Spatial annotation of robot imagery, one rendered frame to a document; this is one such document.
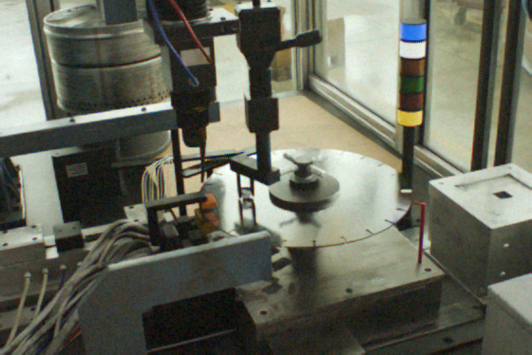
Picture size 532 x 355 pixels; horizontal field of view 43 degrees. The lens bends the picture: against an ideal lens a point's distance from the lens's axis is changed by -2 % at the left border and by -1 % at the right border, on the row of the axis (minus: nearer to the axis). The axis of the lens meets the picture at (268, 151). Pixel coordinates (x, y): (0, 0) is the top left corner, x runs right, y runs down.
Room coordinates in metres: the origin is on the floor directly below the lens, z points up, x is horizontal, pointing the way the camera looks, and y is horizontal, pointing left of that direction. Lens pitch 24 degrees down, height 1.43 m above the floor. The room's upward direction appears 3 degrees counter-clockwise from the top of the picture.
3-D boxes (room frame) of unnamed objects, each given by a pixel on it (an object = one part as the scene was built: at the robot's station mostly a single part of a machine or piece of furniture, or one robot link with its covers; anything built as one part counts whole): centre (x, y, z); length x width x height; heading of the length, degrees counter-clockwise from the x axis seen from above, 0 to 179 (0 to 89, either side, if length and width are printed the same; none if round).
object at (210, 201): (0.88, 0.13, 0.95); 0.10 x 0.03 x 0.07; 109
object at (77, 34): (1.62, 0.37, 0.93); 0.31 x 0.31 x 0.36
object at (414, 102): (1.17, -0.26, 1.02); 0.05 x 0.04 x 0.03; 19
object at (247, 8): (0.90, 0.01, 1.17); 0.06 x 0.05 x 0.20; 100
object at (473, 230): (1.00, -0.39, 0.82); 0.18 x 0.18 x 0.15; 19
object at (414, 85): (1.17, -0.26, 1.05); 0.05 x 0.04 x 0.03; 19
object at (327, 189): (0.95, -0.05, 0.96); 0.11 x 0.11 x 0.03
